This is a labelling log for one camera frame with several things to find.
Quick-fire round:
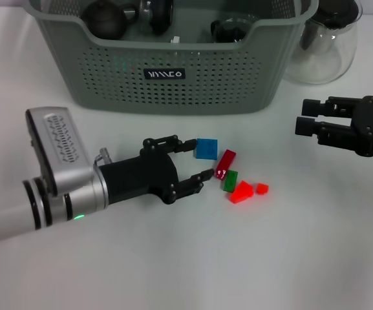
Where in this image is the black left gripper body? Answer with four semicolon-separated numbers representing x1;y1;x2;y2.
99;137;180;205

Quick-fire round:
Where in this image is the green toy brick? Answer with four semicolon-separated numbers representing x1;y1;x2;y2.
223;170;239;193

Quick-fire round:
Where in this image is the large red toy brick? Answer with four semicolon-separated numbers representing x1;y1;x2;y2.
228;180;255;204

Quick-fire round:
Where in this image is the grey-green perforated storage bin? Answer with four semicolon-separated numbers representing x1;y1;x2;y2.
27;0;319;116

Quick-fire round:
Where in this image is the blue square toy plate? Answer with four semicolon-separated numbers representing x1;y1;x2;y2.
193;138;218;160

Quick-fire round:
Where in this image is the dark red long toy brick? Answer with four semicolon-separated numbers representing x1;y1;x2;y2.
214;149;238;181

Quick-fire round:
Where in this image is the glass carafe with black lid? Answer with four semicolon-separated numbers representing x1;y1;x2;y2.
282;0;363;85

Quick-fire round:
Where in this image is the dark clay teapot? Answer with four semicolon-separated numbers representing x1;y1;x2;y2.
81;0;138;41

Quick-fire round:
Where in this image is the silver left gripper cable connector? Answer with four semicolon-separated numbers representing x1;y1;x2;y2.
94;147;114;166

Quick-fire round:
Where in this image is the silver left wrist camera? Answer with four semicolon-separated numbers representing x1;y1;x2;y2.
25;106;96;197

